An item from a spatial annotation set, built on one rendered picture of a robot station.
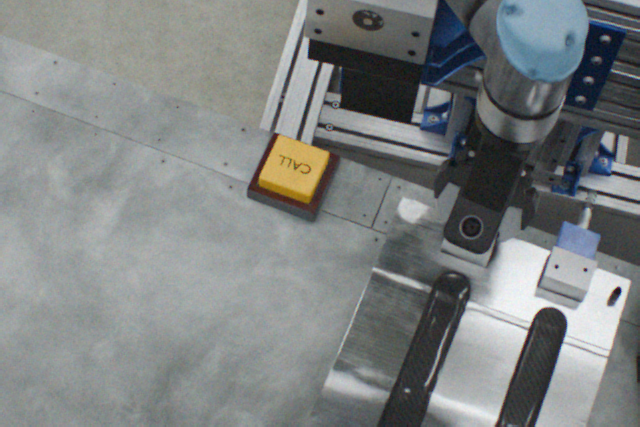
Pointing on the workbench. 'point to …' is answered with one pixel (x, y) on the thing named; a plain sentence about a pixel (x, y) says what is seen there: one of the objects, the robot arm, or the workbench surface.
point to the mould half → (371, 410)
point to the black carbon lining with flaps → (542, 359)
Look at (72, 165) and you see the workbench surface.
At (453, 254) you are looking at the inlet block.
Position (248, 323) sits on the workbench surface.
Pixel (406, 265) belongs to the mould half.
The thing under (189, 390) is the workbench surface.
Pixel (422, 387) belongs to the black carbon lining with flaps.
